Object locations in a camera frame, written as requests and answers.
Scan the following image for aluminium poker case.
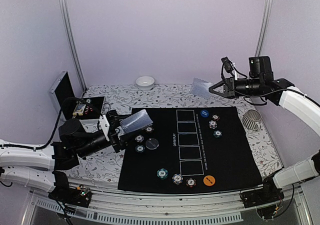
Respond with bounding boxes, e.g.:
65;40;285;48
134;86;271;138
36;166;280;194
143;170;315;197
49;71;112;126

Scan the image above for card box in case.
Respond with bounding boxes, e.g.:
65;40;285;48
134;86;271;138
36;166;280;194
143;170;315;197
72;104;87;116

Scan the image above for white ceramic bowl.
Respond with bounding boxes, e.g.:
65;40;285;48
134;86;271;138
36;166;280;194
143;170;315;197
135;76;155;91

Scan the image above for black poker play mat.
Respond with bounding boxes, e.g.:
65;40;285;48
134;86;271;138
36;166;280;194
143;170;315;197
117;106;263;194

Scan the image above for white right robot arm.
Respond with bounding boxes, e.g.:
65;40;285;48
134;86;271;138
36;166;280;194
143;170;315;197
208;56;320;203

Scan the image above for left aluminium frame post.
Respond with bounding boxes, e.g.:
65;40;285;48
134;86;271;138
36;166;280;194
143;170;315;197
58;0;88;92

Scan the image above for orange big blind button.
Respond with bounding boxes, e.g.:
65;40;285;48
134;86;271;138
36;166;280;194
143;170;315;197
203;175;216;187

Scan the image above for front aluminium rail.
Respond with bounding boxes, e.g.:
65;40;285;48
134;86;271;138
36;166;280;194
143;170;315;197
22;179;311;225

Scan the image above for blue peach poker chip stack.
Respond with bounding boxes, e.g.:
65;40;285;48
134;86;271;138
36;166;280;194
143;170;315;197
172;173;183;185

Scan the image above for green chips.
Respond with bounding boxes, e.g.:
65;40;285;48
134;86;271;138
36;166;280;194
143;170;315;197
135;145;145;153
156;168;169;180
213;130;223;138

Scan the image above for aluminium frame post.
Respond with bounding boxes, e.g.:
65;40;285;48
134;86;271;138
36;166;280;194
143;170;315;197
58;0;88;92
254;0;273;57

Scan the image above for blue peach chips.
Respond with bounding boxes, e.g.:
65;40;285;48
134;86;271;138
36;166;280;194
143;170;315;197
135;135;145;143

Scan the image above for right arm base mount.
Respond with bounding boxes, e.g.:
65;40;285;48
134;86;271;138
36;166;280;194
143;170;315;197
239;186;285;220

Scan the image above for black dealer button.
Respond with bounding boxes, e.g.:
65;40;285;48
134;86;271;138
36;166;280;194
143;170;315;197
145;138;159;151

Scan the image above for red white poker chips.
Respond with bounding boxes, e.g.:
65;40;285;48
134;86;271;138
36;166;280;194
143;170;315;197
145;126;154;133

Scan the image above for grey playing card deck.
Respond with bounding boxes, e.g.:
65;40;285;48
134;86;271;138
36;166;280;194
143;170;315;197
119;109;153;134

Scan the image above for right aluminium frame post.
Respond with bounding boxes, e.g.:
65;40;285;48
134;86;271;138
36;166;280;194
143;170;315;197
254;0;273;57

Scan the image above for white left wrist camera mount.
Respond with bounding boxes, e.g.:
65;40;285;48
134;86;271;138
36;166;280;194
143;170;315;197
99;115;110;141

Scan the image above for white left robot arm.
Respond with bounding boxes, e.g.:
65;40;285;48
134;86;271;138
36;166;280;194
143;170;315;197
0;109;130;202

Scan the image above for blue small blind button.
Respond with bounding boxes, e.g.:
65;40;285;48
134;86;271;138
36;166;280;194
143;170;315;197
200;109;210;118

